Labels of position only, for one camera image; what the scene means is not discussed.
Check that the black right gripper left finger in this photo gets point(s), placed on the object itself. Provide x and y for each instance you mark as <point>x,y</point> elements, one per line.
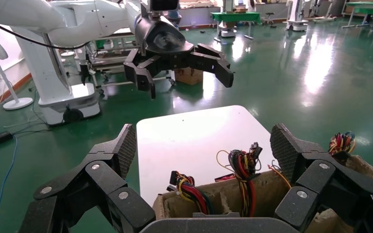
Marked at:
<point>103,180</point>

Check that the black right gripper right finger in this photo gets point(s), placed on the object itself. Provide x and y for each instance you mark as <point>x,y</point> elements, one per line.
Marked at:
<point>315,180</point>

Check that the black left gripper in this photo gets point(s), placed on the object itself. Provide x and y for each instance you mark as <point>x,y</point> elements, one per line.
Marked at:
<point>162,38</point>

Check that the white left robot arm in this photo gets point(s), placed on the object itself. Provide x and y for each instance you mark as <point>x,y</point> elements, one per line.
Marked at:
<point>77,16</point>

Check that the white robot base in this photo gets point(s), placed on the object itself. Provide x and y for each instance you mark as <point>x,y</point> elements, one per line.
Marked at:
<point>51,80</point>

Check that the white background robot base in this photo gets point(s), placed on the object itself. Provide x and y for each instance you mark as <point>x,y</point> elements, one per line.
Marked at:
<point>297,24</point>

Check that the small cardboard carton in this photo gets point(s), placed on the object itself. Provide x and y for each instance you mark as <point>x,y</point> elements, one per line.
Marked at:
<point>189,77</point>

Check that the metal wheeled cart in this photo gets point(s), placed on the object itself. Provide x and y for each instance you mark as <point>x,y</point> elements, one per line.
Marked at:
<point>109,62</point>

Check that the brown cardboard divider box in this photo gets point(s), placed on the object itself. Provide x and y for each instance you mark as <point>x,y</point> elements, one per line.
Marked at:
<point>223,197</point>

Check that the dark small stool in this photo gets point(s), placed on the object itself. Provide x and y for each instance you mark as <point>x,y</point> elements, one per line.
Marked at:
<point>270,14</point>

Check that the black power adapter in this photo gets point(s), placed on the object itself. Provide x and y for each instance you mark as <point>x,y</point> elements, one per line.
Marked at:
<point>1,137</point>

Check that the white standing fan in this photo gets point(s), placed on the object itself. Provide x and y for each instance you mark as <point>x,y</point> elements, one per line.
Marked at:
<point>17,103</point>

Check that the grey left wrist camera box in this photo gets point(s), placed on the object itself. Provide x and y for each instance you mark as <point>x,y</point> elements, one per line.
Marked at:
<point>164,4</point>

